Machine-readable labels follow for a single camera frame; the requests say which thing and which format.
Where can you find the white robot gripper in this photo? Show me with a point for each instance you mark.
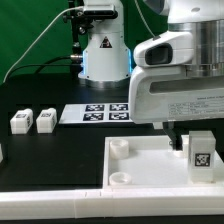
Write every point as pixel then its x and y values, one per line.
pixel 163 94

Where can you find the white square tabletop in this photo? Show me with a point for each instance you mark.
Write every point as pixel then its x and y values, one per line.
pixel 150 161

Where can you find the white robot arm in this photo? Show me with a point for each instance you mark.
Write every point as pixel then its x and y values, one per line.
pixel 194 40

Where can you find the white L-shaped obstacle fence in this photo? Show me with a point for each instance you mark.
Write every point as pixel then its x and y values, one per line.
pixel 111 203

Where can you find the white sheet with fiducial tags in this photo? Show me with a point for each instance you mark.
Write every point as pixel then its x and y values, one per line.
pixel 95 113

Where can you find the white part at left edge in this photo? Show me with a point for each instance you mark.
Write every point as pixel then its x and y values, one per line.
pixel 1 153

